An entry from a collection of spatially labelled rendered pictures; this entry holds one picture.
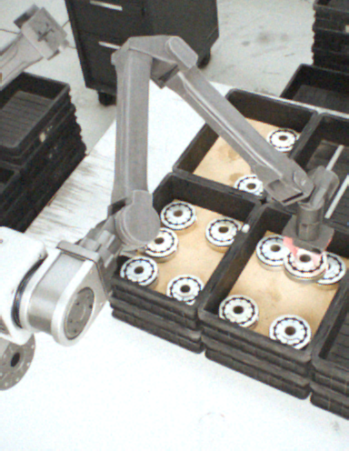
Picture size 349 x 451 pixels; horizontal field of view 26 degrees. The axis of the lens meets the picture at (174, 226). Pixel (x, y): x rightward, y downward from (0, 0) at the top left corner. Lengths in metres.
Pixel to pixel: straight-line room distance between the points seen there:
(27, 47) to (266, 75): 2.51
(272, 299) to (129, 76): 0.79
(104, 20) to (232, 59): 0.87
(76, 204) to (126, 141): 1.07
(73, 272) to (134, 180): 0.23
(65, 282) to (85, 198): 1.24
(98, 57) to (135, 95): 2.21
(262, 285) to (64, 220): 0.73
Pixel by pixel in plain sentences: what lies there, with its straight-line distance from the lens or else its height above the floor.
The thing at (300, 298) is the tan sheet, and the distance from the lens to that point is 2.01.
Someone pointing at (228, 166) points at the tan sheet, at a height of 0.83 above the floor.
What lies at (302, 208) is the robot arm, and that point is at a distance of 1.65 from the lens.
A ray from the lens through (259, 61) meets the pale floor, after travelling 4.05.
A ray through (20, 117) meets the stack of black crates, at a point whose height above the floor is 0.49.
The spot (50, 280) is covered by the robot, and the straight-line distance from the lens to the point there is 1.26.
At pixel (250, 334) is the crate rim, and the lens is 1.83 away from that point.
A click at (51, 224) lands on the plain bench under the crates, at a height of 0.70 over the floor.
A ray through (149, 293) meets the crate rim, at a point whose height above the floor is 0.93.
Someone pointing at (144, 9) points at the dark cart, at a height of 0.67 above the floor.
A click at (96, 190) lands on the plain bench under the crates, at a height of 0.70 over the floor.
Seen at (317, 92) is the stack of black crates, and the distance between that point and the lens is 3.44.
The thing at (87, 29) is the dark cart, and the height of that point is 0.48.
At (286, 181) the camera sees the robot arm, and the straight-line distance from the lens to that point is 1.61.
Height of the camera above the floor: 2.48
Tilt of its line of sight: 49 degrees down
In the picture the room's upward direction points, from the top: 9 degrees counter-clockwise
